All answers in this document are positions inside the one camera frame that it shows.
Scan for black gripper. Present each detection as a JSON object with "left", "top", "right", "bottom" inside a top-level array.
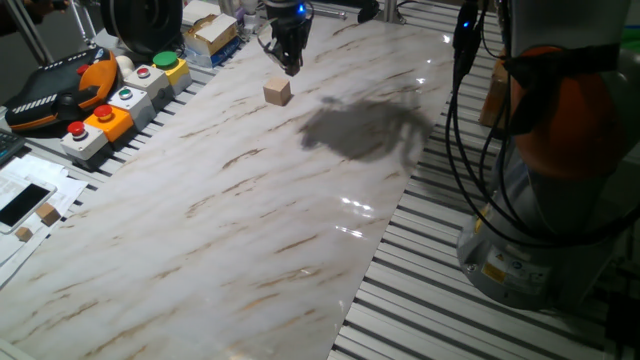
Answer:
[{"left": 263, "top": 0, "right": 314, "bottom": 78}]

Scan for light wooden cube block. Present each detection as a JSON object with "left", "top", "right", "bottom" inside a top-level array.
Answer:
[{"left": 262, "top": 76, "right": 293, "bottom": 107}]

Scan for brown wooden block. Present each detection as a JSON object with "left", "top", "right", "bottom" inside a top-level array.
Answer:
[{"left": 478, "top": 57, "right": 516, "bottom": 129}]

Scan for flat blue box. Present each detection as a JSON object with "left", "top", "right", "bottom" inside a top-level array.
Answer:
[{"left": 187, "top": 35, "right": 244, "bottom": 69}]

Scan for cardboard box white lid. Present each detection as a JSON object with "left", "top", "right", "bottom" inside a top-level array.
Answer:
[{"left": 182, "top": 13, "right": 239, "bottom": 57}]

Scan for yellow box green mushroom button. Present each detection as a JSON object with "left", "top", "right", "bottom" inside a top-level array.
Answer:
[{"left": 152, "top": 50, "right": 194, "bottom": 96}]

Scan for grey box small red button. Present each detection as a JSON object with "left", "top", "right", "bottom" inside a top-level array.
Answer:
[{"left": 123, "top": 63, "right": 174, "bottom": 112}]

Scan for black round spool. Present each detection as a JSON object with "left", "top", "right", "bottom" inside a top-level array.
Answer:
[{"left": 99, "top": 0, "right": 185, "bottom": 56}]

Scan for grey box small green button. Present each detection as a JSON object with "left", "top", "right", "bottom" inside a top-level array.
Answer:
[{"left": 107, "top": 85, "right": 157, "bottom": 132}]

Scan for orange box red mushroom button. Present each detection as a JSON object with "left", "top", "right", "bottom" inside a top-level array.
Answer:
[{"left": 83, "top": 103, "right": 135, "bottom": 151}]

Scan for marble pattern table sheet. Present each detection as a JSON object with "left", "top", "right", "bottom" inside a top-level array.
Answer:
[{"left": 0, "top": 9, "right": 464, "bottom": 360}]

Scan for grey box red mushroom button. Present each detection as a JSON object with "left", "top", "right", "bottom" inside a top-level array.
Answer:
[{"left": 59, "top": 120, "right": 110, "bottom": 171}]

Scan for black orange teach pendant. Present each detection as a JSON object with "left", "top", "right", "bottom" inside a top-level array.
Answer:
[{"left": 3, "top": 46, "right": 120, "bottom": 134}]

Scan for grey metal tripod leg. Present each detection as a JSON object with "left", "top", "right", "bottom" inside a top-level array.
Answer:
[{"left": 3, "top": 0, "right": 55, "bottom": 66}]

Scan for white printed paper sheets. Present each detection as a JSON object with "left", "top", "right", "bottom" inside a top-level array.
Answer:
[{"left": 0, "top": 153, "right": 90, "bottom": 289}]

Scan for small wooden cube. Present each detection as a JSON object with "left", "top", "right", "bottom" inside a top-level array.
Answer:
[{"left": 34, "top": 201, "right": 63, "bottom": 227}]

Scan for black computer keyboard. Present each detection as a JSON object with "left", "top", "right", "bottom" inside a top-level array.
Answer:
[{"left": 0, "top": 128, "right": 27, "bottom": 169}]

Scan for white smartphone black screen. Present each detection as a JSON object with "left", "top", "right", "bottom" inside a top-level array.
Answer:
[{"left": 0, "top": 173, "right": 59, "bottom": 235}]

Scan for thin grey gripper cable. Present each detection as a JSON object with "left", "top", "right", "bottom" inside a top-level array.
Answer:
[{"left": 256, "top": 28, "right": 279, "bottom": 62}]

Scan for aluminium profile post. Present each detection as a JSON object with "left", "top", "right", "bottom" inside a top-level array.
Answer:
[{"left": 377, "top": 0, "right": 407, "bottom": 25}]

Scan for black cable connector blue light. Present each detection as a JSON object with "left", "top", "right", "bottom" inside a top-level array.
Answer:
[{"left": 452, "top": 1, "right": 484, "bottom": 62}]

